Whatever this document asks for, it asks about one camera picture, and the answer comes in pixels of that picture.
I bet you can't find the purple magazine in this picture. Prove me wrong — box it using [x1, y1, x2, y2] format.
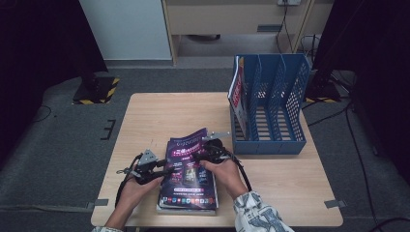
[158, 128, 220, 210]

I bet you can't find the long black floor cable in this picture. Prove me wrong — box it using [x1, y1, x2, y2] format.
[301, 104, 382, 226]

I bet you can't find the person's right hand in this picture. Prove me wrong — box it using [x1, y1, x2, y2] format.
[198, 159, 249, 199]

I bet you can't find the person's left hand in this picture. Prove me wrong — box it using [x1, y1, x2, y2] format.
[119, 177, 164, 212]

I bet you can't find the white cabinet panel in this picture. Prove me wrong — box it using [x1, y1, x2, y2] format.
[78, 0, 172, 61]

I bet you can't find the white picture-grid magazine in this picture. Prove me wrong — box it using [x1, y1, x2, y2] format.
[156, 138, 218, 217]

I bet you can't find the black stand with striped base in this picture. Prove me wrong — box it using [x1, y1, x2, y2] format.
[304, 69, 342, 104]
[72, 66, 121, 105]

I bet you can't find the black floor tape mark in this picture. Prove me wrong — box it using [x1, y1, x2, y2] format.
[100, 119, 117, 141]

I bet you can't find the black curtain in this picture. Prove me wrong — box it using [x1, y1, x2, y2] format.
[0, 0, 109, 162]
[310, 0, 410, 177]

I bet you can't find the blue file rack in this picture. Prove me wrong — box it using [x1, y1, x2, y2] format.
[229, 53, 311, 156]

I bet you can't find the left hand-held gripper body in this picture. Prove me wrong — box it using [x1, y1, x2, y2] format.
[129, 148, 162, 186]

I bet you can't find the thin black floor cable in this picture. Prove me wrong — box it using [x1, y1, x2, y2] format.
[31, 104, 53, 124]

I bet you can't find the grey tape strip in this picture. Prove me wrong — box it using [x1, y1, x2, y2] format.
[85, 198, 110, 211]
[323, 199, 348, 210]

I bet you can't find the right hand-held gripper cable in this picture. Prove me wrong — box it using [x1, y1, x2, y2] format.
[221, 149, 253, 193]

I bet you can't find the black hanging cable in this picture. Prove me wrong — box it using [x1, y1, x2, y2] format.
[275, 4, 295, 54]

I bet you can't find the black and red magazine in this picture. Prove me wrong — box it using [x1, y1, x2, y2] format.
[227, 56, 249, 140]

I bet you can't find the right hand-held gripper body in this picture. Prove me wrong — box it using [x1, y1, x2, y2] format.
[196, 130, 231, 163]

